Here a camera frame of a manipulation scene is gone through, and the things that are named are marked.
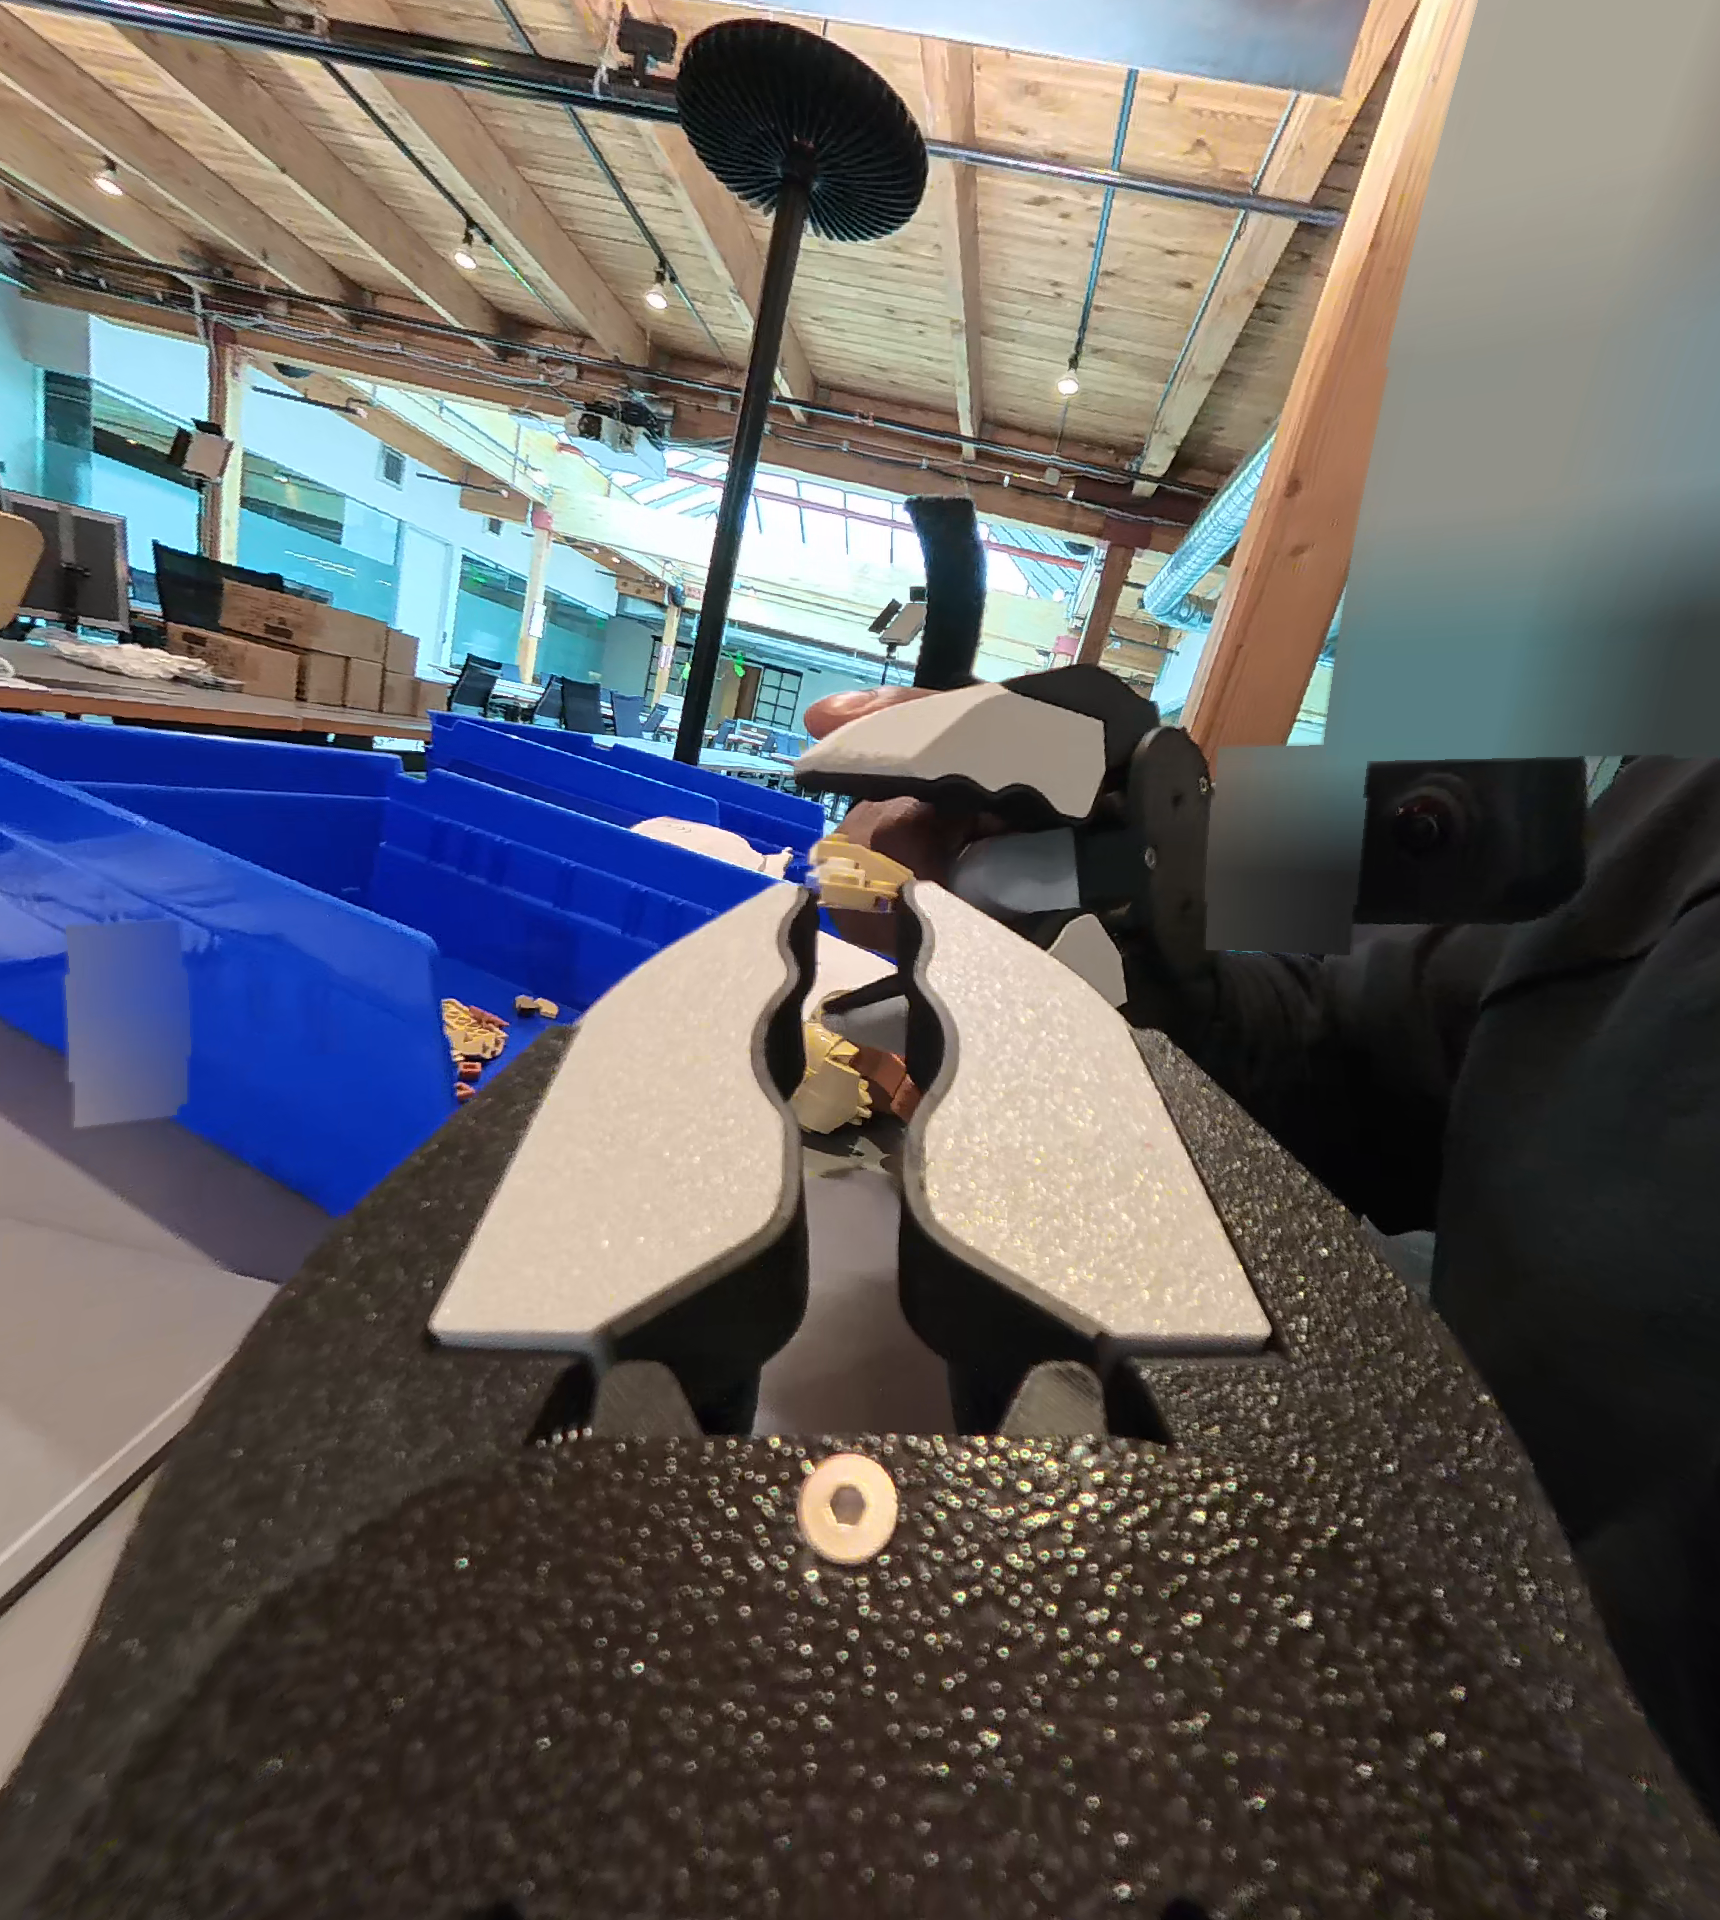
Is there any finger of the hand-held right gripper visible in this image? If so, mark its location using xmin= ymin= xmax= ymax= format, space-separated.
xmin=794 ymin=683 xmax=1103 ymax=820
xmin=950 ymin=828 xmax=1090 ymax=920

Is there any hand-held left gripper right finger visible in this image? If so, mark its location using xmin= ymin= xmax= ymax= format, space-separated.
xmin=896 ymin=879 xmax=1274 ymax=1427

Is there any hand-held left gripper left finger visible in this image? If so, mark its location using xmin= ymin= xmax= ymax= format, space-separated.
xmin=428 ymin=881 xmax=812 ymax=1427

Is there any tan brick assembly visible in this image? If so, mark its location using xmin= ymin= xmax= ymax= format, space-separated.
xmin=811 ymin=836 xmax=905 ymax=917

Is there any tan and brown brick model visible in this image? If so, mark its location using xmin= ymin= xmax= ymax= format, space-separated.
xmin=794 ymin=1011 xmax=934 ymax=1138

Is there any person's right forearm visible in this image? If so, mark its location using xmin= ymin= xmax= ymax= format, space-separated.
xmin=1130 ymin=930 xmax=1553 ymax=1248

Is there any grey desk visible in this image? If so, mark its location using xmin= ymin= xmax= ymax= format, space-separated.
xmin=0 ymin=959 xmax=952 ymax=1711

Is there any person's right hand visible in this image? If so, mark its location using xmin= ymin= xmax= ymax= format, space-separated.
xmin=804 ymin=683 xmax=986 ymax=890

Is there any group of small loose bricks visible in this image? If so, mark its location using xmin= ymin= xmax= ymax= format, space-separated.
xmin=440 ymin=992 xmax=566 ymax=1085

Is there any pale plastic bag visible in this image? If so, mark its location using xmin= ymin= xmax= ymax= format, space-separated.
xmin=632 ymin=815 xmax=803 ymax=884

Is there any blue plastic storage bin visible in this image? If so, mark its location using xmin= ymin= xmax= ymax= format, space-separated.
xmin=0 ymin=701 xmax=832 ymax=1220
xmin=424 ymin=712 xmax=830 ymax=858

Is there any person's black jacket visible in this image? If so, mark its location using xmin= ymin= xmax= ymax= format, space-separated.
xmin=1401 ymin=750 xmax=1720 ymax=1907

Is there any black floor lamp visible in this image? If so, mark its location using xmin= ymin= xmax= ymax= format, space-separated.
xmin=672 ymin=18 xmax=933 ymax=740

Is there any stack of cardboard boxes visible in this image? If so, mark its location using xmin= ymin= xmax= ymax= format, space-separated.
xmin=163 ymin=576 xmax=431 ymax=718

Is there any silver ventilation duct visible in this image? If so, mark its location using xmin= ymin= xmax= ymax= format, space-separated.
xmin=1144 ymin=433 xmax=1282 ymax=632

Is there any wooden support post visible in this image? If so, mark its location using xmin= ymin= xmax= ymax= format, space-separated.
xmin=1187 ymin=0 xmax=1480 ymax=751

